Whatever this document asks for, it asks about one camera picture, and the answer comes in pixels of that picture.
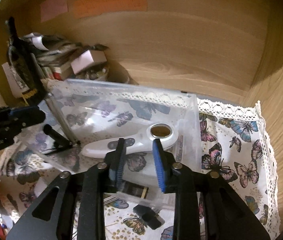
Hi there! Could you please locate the black white charger plug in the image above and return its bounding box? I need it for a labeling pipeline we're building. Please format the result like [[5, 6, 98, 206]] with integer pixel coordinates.
[[133, 205, 165, 230]]

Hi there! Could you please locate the dark wine bottle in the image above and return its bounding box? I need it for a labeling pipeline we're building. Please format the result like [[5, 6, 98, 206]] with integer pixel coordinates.
[[5, 17, 46, 106]]

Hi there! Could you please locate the stack of papers and books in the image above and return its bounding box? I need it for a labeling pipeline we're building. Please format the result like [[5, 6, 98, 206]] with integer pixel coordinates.
[[22, 32, 110, 82]]

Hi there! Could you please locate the small white cardboard box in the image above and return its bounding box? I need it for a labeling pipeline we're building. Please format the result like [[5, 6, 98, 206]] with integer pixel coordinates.
[[71, 50, 107, 74]]

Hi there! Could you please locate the silver metal cylinder tube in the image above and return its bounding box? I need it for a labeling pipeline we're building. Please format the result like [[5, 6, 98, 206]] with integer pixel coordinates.
[[45, 93, 80, 146]]

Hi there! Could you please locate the pink sticky note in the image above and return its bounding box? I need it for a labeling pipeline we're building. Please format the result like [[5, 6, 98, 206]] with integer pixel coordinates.
[[40, 0, 68, 22]]

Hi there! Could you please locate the orange sticky note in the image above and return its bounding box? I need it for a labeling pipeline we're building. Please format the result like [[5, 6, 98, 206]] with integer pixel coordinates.
[[73, 0, 147, 18]]

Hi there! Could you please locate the small black microphone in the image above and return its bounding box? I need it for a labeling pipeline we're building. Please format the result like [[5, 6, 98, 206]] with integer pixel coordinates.
[[43, 124, 73, 151]]

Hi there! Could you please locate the butterfly print lace cloth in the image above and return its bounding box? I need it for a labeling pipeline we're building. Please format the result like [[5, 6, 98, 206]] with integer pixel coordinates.
[[0, 97, 281, 240]]

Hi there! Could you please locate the clear plastic storage box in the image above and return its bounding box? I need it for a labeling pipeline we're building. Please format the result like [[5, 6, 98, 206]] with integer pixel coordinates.
[[36, 79, 201, 209]]

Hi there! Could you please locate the white handheld massager device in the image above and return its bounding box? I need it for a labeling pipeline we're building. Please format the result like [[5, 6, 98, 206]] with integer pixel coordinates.
[[81, 123, 179, 159]]

